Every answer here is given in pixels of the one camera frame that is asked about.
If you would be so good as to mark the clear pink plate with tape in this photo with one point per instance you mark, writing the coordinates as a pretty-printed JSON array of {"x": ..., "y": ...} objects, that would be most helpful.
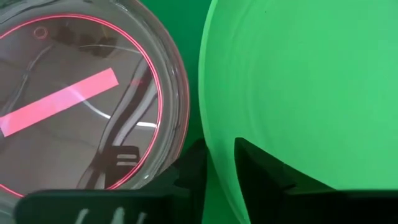
[{"x": 77, "y": 140}]

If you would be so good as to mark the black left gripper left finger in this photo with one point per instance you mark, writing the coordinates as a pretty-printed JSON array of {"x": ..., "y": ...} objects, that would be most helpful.
[{"x": 124, "y": 205}]

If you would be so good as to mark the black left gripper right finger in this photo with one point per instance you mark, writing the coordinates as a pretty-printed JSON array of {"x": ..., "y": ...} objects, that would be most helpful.
[{"x": 280, "y": 199}]

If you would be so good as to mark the large green plastic plate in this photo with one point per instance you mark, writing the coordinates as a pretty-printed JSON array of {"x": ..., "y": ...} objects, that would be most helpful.
[{"x": 311, "y": 77}]

